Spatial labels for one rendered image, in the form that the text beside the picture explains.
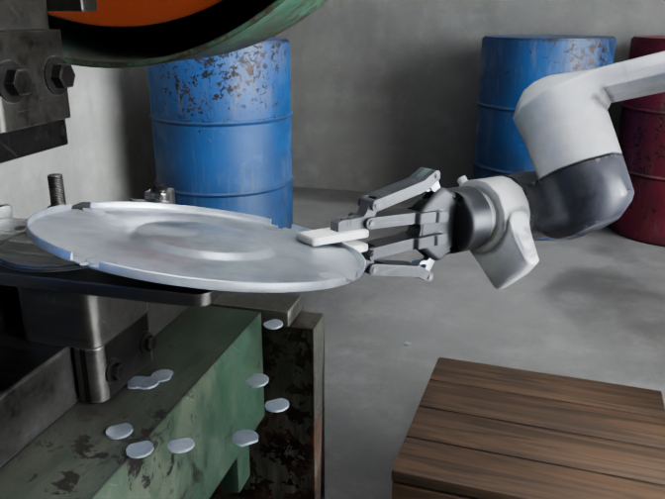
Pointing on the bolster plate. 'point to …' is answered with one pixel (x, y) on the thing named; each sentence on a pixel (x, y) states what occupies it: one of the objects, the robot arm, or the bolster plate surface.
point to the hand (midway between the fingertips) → (332, 242)
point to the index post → (160, 193)
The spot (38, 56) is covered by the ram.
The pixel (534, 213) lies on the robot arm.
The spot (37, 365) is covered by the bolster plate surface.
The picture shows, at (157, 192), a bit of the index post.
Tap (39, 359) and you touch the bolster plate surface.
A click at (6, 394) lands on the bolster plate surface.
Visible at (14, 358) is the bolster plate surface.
